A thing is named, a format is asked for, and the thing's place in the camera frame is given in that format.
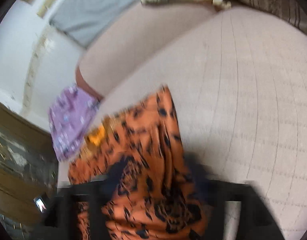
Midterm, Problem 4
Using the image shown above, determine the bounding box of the dark wooden glass cabinet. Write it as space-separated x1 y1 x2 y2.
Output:
0 103 58 239

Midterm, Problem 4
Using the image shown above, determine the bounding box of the grey floor mat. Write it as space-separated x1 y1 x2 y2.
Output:
49 0 139 48

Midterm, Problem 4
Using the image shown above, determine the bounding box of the purple floral cloth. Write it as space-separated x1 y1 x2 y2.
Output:
48 85 100 162

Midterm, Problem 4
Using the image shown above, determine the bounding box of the orange black floral cloth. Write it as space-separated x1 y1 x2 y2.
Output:
68 87 207 239

